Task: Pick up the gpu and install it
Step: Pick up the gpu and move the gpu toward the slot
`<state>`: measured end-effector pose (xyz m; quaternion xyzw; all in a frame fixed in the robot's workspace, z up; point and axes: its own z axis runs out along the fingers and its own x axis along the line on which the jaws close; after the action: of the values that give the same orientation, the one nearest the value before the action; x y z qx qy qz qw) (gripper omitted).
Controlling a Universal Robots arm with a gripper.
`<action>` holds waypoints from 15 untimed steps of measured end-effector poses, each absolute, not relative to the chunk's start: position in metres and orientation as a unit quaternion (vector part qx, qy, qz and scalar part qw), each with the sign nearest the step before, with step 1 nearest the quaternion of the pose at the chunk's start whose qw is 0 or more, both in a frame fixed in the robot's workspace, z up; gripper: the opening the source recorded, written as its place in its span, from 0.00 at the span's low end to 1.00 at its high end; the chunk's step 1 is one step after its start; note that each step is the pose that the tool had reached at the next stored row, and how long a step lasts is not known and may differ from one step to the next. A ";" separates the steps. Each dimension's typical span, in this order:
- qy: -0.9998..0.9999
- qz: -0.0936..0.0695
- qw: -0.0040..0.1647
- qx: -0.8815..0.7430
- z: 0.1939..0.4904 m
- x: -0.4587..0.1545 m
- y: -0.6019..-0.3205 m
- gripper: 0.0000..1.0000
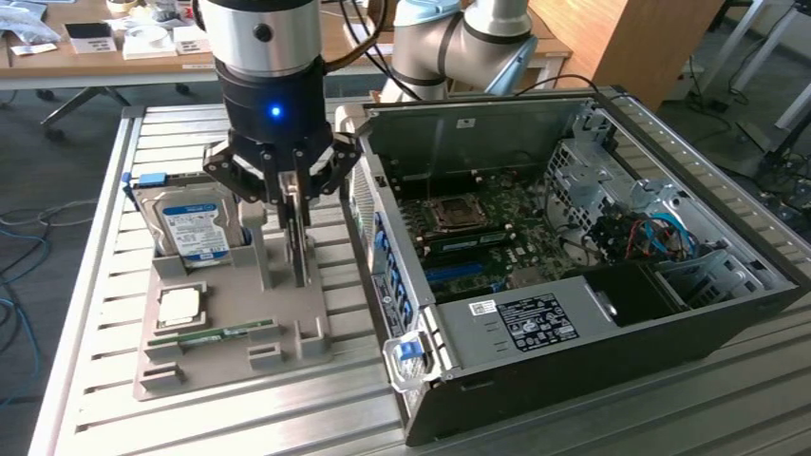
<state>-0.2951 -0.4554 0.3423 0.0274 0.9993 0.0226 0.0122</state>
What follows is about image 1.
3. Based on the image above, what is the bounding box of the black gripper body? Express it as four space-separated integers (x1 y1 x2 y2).
215 59 335 154

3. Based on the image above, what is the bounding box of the green graphics card black shroud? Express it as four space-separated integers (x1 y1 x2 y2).
275 170 317 291

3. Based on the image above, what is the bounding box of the hard disk blue caddy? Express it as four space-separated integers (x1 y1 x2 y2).
118 169 249 270

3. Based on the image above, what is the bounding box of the white labelled box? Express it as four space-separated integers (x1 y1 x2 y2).
170 25 214 56

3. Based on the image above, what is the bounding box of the white flat box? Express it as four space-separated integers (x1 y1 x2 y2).
119 36 179 62

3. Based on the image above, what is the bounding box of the white tape roll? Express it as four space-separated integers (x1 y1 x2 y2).
123 26 170 48

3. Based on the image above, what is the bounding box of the metal CPU socket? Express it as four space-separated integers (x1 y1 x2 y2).
429 195 486 232

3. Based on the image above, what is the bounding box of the dark grey small object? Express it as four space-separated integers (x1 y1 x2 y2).
142 0 185 24

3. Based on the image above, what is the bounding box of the wooden desk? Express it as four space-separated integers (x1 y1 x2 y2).
0 0 574 142

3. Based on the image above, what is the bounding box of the grey parts rack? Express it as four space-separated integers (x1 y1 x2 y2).
130 199 334 404

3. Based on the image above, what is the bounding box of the black white small box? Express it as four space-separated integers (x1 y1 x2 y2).
62 22 118 55

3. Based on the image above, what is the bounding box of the silver CPU chip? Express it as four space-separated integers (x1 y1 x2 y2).
155 289 205 330

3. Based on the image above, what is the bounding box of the blue expansion slot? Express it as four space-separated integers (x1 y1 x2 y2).
424 263 490 282

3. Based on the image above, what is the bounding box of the green motherboard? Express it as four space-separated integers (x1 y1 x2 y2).
392 173 600 305

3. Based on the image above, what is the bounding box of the white paper label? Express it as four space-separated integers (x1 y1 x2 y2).
9 42 59 57

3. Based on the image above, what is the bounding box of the grey plastic bag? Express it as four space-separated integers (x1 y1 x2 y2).
0 0 63 45

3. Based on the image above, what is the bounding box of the grey power supply unit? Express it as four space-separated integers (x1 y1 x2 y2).
434 277 621 372

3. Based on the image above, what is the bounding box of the silver metal disk bay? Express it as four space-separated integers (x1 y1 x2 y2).
544 137 772 310

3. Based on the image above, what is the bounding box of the wooden cabinet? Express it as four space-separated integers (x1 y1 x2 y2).
528 0 726 111

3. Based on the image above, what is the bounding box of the black open PC case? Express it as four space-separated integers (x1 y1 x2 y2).
333 84 811 447

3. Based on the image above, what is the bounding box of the black stand base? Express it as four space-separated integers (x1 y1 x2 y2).
733 85 811 213

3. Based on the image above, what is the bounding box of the white floor cable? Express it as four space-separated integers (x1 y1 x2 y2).
0 198 99 228

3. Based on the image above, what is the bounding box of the black power cable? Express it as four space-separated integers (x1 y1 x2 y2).
498 73 606 99

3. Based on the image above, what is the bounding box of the blue floor cable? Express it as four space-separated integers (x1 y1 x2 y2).
0 235 49 409

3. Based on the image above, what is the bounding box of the red black twisted wire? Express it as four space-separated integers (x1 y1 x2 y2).
632 218 677 260

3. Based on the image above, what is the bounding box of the blue flat wire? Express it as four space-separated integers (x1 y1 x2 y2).
636 212 697 261

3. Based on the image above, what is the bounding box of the white desk frame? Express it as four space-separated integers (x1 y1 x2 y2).
693 0 811 130

